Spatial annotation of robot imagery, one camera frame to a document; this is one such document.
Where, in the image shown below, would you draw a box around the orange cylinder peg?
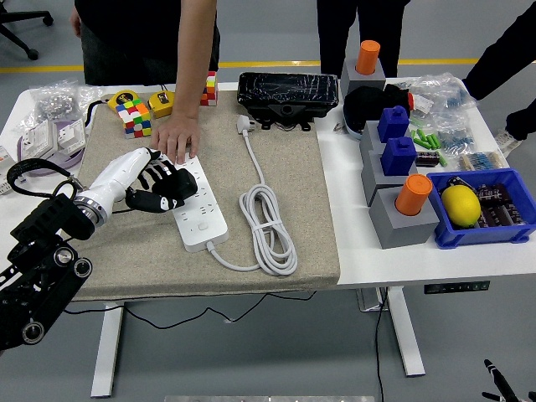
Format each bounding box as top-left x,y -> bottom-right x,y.
355,39 -> 381,76
394,173 -> 433,218

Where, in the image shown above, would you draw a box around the white socket box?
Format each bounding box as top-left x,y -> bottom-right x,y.
19,120 -> 59,165
56,119 -> 87,152

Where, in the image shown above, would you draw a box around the white table leg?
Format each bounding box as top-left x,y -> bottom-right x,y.
90,301 -> 125,399
384,286 -> 427,377

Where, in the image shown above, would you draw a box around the person's left hand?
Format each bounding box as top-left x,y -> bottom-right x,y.
149,112 -> 201,165

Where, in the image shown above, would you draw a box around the thin black adapter cord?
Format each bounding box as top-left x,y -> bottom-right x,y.
62,208 -> 318,328

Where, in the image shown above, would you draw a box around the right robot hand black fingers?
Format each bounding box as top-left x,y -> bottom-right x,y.
481,358 -> 536,402

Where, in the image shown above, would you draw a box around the grey block with hole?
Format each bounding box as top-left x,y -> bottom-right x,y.
368,187 -> 441,250
339,58 -> 387,100
360,148 -> 420,207
358,120 -> 389,157

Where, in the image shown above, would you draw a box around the square yellow tape measure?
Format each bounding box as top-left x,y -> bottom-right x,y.
147,82 -> 177,120

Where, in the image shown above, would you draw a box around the colourful puzzle cube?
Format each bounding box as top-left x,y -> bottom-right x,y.
115,98 -> 153,140
199,70 -> 219,107

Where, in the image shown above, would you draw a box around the black office chair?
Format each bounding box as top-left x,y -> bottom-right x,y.
0,0 -> 54,61

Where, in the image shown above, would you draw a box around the dark brown capacitor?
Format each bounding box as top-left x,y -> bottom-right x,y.
415,151 -> 441,168
500,203 -> 527,226
477,183 -> 513,204
479,204 -> 506,229

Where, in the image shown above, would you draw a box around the white label card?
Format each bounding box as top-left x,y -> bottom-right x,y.
412,92 -> 435,114

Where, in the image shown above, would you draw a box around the clear bag of resistors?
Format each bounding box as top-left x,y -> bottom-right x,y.
408,73 -> 478,114
433,111 -> 477,154
458,149 -> 510,172

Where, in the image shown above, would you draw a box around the white round dish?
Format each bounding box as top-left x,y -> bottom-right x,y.
342,109 -> 366,142

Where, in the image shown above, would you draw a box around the white circuit breaker modules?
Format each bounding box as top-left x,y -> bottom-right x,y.
0,144 -> 26,196

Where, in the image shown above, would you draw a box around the white power strip cord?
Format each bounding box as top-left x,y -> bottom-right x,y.
204,115 -> 299,276

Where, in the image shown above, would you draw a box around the clear bag of screws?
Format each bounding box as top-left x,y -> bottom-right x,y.
28,79 -> 104,126

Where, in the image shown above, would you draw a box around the person's right hand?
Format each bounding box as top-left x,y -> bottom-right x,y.
69,6 -> 83,39

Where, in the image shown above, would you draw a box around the black plastic device housing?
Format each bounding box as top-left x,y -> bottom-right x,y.
236,71 -> 339,131

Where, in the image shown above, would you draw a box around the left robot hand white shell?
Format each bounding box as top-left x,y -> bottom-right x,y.
85,147 -> 188,215

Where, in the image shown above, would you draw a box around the black table control panel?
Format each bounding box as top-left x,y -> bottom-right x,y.
423,280 -> 491,295

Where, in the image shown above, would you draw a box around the grey under-table control box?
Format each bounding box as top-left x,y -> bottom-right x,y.
358,288 -> 389,313

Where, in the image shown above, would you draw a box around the purple tray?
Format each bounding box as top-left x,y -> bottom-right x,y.
16,119 -> 87,173

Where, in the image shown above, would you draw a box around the white power strip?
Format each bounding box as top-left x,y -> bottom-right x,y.
173,153 -> 229,254

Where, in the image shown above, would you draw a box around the blue plastic bin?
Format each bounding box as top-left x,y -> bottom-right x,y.
425,167 -> 536,250

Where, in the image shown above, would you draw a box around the black plug adapter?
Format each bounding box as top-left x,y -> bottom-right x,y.
165,168 -> 198,202

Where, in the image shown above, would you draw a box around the blue block peg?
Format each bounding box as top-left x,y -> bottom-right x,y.
377,105 -> 410,144
380,137 -> 418,177

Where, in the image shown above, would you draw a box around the round yellow tape measure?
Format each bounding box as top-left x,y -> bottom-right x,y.
85,89 -> 142,127

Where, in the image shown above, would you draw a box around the small black object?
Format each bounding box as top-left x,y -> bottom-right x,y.
446,175 -> 472,193

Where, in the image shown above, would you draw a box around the yellow lemon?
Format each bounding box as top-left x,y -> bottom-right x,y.
441,184 -> 482,229

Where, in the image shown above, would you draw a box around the black cloth bundle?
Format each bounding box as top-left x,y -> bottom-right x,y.
343,83 -> 414,133

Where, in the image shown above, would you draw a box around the black table power cable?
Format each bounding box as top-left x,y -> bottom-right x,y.
374,288 -> 389,402

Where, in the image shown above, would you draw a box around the person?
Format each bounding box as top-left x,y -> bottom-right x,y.
460,0 -> 536,159
315,0 -> 411,79
69,0 -> 221,87

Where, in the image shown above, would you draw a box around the grey-brown mat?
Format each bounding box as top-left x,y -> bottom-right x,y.
69,90 -> 343,303

